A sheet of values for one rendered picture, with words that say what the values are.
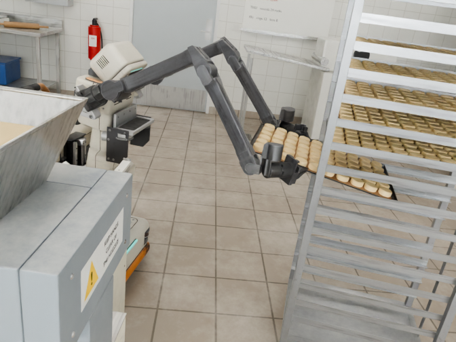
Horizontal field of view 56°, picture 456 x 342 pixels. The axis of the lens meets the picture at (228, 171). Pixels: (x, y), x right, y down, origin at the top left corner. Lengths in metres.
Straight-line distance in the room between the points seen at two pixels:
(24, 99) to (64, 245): 0.32
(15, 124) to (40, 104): 0.05
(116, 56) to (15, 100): 1.06
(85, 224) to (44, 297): 0.13
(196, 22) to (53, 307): 5.25
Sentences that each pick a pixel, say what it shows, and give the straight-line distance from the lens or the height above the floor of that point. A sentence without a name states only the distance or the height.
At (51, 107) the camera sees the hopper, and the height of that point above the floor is 1.30.
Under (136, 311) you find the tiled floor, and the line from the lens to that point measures 2.30.
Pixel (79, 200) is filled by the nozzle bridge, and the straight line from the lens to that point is 0.74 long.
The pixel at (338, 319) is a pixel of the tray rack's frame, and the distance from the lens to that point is 2.24.
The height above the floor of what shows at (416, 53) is 1.42.
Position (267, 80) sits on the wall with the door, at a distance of 5.79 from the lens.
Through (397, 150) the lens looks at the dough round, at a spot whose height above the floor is 1.06.
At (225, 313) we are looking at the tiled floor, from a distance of 2.33.
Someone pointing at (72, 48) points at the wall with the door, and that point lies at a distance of 5.98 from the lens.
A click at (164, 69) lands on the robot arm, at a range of 1.63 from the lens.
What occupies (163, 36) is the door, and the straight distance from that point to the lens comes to 5.74.
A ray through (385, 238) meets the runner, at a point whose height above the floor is 0.51.
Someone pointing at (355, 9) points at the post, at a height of 1.52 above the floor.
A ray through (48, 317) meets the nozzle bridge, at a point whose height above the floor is 1.11.
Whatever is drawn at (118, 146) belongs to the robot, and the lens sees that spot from 1.93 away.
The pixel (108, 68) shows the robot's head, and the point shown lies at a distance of 1.89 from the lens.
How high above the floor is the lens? 1.52
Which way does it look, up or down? 22 degrees down
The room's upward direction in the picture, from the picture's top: 8 degrees clockwise
